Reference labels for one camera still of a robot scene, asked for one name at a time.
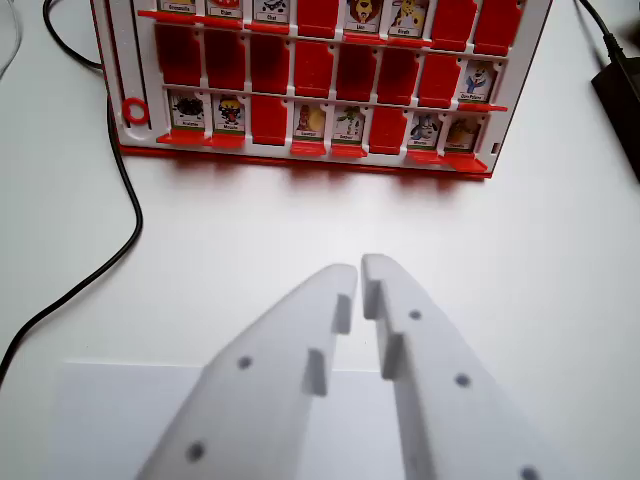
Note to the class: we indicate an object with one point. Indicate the red and white game board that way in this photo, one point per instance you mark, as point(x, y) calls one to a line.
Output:
point(320, 75)

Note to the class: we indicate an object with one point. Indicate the black box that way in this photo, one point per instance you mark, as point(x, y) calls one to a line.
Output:
point(625, 110)

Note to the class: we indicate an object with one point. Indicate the white paper sheet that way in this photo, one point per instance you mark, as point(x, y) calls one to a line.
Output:
point(110, 425)

